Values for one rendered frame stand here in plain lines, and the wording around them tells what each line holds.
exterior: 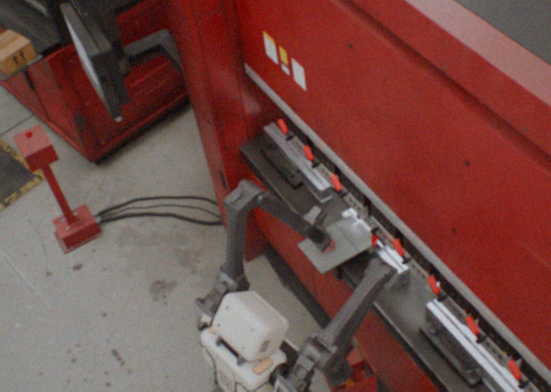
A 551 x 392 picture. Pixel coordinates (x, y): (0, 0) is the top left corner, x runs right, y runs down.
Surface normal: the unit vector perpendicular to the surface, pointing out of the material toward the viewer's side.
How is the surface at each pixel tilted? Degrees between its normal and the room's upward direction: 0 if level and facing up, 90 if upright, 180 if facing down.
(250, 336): 47
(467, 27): 0
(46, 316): 0
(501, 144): 90
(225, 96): 90
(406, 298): 0
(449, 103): 90
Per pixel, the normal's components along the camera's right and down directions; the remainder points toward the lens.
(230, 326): -0.62, -0.04
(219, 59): 0.52, 0.59
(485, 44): -0.11, -0.66
